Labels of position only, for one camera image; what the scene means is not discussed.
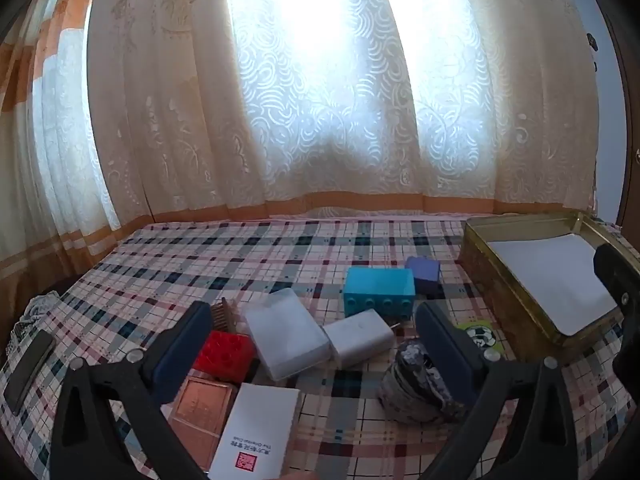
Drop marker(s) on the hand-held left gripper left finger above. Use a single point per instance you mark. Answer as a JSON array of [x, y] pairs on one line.
[[185, 345]]

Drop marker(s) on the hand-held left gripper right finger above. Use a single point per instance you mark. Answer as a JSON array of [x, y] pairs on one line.
[[440, 345]]

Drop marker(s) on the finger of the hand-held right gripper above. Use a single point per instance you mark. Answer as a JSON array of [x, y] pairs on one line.
[[612, 270]]

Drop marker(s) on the red toy brick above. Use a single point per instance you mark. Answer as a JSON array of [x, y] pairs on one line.
[[225, 355]]

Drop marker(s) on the green football print block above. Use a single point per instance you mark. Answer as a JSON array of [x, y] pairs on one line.
[[480, 335]]

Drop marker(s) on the brown wooden comb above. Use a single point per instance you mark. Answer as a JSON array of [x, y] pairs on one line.
[[225, 317]]

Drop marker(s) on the patterned cloth pouch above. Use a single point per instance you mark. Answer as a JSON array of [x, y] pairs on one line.
[[410, 385]]

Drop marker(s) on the copper coloured box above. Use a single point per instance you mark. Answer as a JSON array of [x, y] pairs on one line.
[[200, 405]]

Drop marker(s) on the purple block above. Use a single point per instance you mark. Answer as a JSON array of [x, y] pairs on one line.
[[425, 272]]

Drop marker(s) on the gold tin box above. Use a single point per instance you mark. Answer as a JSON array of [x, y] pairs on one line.
[[480, 270]]

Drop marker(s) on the white power adapter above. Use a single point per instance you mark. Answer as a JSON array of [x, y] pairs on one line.
[[355, 335]]

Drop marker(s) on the blue toy brick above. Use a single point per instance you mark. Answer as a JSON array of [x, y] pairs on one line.
[[375, 285]]

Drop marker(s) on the translucent white plastic box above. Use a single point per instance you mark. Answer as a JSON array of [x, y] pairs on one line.
[[285, 330]]

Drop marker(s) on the white box with red label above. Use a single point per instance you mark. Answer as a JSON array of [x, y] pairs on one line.
[[255, 430]]

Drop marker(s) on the plaid bed sheet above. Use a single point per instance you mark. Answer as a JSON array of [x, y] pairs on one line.
[[225, 260]]

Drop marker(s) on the white lace cloth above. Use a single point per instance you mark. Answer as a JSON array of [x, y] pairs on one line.
[[35, 310]]

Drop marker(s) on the black smartphone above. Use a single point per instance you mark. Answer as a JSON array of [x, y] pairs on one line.
[[30, 370]]

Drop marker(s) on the brown wooden door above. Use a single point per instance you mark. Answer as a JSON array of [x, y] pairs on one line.
[[620, 60]]

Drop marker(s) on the metal curtain hook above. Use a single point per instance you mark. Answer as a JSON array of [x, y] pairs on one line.
[[592, 42]]

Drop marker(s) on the orange banded side curtain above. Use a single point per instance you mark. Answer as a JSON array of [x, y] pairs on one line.
[[50, 135]]

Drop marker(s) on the cream lace curtain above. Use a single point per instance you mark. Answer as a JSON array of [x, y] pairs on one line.
[[300, 110]]

